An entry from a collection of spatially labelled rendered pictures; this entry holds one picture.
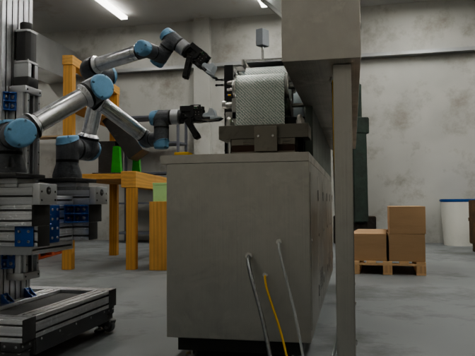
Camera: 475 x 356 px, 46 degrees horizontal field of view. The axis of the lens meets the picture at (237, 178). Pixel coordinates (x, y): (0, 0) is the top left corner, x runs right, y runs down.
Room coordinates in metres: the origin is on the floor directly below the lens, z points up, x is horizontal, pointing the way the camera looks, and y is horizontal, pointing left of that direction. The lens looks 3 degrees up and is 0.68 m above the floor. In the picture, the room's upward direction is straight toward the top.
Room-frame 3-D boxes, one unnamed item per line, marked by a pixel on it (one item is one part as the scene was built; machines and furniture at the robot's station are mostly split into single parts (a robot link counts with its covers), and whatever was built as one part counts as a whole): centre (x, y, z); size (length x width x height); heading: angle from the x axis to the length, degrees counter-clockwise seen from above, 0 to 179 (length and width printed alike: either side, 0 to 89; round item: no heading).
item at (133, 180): (6.66, 1.08, 1.14); 1.76 x 1.57 x 2.27; 172
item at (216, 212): (3.65, -0.25, 0.43); 2.52 x 0.64 x 0.86; 168
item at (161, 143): (2.77, 0.38, 1.01); 0.11 x 0.08 x 0.11; 37
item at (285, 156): (3.65, -0.23, 0.88); 2.52 x 0.66 x 0.04; 168
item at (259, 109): (2.65, -0.11, 1.11); 0.23 x 0.01 x 0.18; 78
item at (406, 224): (5.79, -1.54, 0.32); 1.09 x 0.78 x 0.64; 170
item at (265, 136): (2.44, -0.13, 0.97); 0.10 x 0.03 x 0.11; 78
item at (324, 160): (3.72, -0.56, 1.02); 2.24 x 0.04 x 0.24; 168
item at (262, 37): (3.27, -0.15, 1.66); 0.07 x 0.07 x 0.10; 53
